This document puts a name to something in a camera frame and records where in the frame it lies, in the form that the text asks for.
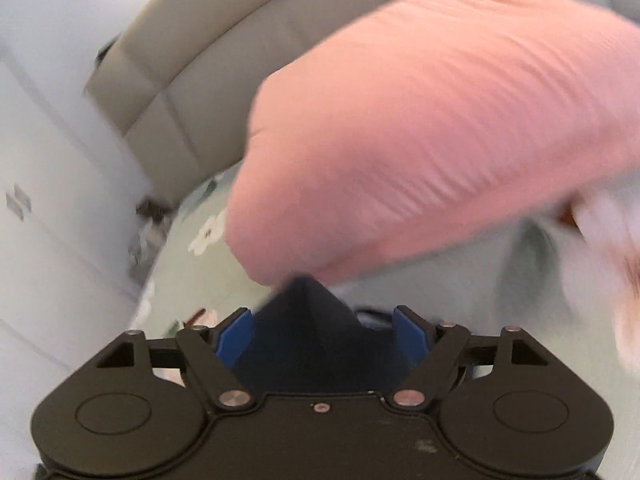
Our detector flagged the clutter beside bed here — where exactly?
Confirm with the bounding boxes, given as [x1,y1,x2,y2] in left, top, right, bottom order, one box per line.
[128,198,174,286]

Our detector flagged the navy blue hoodie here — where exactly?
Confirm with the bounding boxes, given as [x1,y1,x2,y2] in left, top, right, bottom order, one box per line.
[232,278,410,396]

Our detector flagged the beige padded headboard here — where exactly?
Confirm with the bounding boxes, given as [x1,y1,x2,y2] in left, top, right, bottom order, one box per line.
[87,0,390,205]

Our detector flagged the pink folded blanket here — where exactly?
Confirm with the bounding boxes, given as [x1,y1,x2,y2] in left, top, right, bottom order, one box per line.
[224,0,639,285]

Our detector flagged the white wardrobe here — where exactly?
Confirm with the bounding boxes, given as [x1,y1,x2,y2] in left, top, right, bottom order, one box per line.
[1,0,148,479]

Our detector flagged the floral quilted bedspread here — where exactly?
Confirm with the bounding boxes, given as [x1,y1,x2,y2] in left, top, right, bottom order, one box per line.
[131,169,640,386]

